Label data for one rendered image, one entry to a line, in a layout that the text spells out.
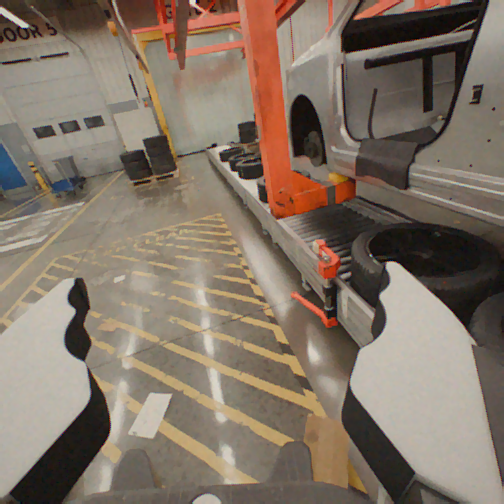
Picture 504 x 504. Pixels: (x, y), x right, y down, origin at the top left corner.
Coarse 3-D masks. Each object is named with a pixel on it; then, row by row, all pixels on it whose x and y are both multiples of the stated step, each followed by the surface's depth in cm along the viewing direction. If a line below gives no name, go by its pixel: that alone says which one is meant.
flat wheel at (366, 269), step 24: (360, 240) 149; (384, 240) 152; (408, 240) 155; (432, 240) 140; (456, 240) 136; (480, 240) 128; (360, 264) 131; (408, 264) 128; (432, 264) 129; (456, 264) 140; (480, 264) 114; (360, 288) 136; (432, 288) 107; (456, 288) 105; (480, 288) 105; (456, 312) 111
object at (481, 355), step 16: (480, 352) 6; (480, 368) 6; (496, 368) 6; (480, 384) 6; (496, 384) 6; (496, 400) 5; (496, 416) 5; (496, 432) 5; (496, 448) 5; (416, 480) 4; (416, 496) 4; (432, 496) 4
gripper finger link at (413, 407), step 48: (384, 288) 10; (384, 336) 7; (432, 336) 7; (384, 384) 6; (432, 384) 6; (384, 432) 5; (432, 432) 5; (480, 432) 5; (384, 480) 5; (432, 480) 4; (480, 480) 4
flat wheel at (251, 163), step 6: (240, 162) 440; (246, 162) 442; (252, 162) 438; (258, 162) 410; (240, 168) 417; (246, 168) 410; (252, 168) 407; (258, 168) 407; (240, 174) 425; (246, 174) 415; (252, 174) 412; (258, 174) 411
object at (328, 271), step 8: (320, 240) 157; (320, 248) 152; (328, 248) 150; (336, 256) 141; (320, 264) 135; (336, 264) 136; (320, 272) 138; (328, 272) 134; (296, 296) 179; (304, 304) 172; (312, 304) 169; (320, 312) 161; (328, 320) 152
